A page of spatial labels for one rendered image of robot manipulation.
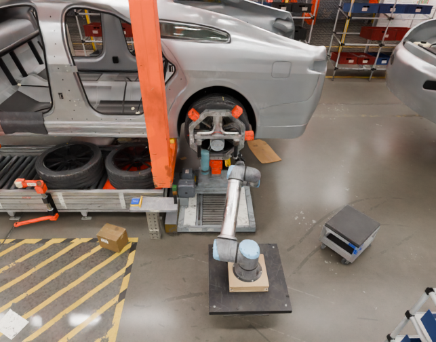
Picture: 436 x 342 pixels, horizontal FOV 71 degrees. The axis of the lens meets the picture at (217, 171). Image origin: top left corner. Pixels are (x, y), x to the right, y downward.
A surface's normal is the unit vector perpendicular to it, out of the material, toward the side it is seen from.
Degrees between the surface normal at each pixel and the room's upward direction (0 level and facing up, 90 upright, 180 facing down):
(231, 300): 0
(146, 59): 90
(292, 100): 90
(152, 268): 0
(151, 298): 0
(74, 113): 92
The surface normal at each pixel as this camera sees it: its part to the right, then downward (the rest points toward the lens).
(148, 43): 0.02, 0.62
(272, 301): 0.02, -0.79
